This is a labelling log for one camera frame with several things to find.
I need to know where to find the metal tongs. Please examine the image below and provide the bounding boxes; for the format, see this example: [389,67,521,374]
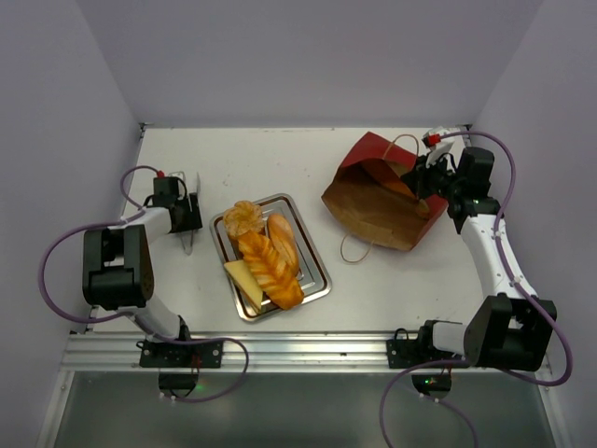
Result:
[180,173,202,256]

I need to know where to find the red paper bag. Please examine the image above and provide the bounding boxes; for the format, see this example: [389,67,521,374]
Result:
[322,132,448,252]

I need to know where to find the round flower bread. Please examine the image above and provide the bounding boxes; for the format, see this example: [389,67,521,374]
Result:
[223,201,265,240]

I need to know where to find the yellow triangular sandwich bread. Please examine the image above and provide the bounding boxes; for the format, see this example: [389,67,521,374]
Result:
[224,259,264,313]

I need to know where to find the long bread loaf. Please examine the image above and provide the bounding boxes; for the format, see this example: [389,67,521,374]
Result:
[267,214,299,276]

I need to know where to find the braided leaf-shaped bread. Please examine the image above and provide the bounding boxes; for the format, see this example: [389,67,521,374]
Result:
[238,231,304,310]

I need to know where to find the orange bread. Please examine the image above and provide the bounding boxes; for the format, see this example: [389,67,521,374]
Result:
[383,179,430,219]

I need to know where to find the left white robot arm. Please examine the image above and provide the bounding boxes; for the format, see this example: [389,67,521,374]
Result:
[82,172,202,367]

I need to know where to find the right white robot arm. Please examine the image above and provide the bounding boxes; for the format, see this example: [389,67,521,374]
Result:
[402,144,557,371]

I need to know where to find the metal tray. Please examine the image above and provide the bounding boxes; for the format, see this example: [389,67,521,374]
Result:
[210,194,331,322]

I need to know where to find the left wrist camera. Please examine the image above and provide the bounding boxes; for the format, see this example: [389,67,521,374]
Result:
[156,170,187,183]

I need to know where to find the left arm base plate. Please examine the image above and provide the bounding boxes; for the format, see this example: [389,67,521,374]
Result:
[136,340,224,369]

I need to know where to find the aluminium mounting rail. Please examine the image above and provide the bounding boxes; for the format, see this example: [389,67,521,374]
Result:
[59,329,551,374]

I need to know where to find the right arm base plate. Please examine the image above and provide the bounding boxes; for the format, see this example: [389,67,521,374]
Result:
[386,326,463,369]

